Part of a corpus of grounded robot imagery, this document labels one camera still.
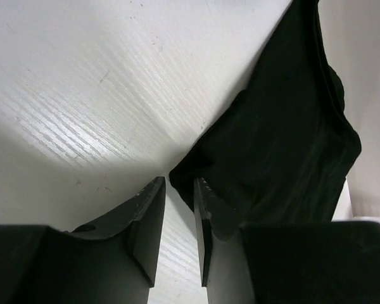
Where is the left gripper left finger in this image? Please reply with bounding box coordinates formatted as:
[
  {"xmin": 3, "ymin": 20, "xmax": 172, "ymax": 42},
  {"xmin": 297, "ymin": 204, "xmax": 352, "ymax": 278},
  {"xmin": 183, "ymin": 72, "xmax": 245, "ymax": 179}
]
[{"xmin": 0, "ymin": 177, "xmax": 166, "ymax": 303}]

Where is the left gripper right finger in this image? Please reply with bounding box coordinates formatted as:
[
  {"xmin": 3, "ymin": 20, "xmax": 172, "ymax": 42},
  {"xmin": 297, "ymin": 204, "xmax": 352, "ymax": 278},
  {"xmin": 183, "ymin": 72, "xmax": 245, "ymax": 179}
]
[{"xmin": 194, "ymin": 179, "xmax": 380, "ymax": 303}]

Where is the black tank top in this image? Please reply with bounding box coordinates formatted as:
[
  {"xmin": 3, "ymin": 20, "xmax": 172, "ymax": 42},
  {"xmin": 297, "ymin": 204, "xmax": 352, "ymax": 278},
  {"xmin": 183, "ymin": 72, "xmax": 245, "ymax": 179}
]
[{"xmin": 169, "ymin": 1, "xmax": 362, "ymax": 224}]

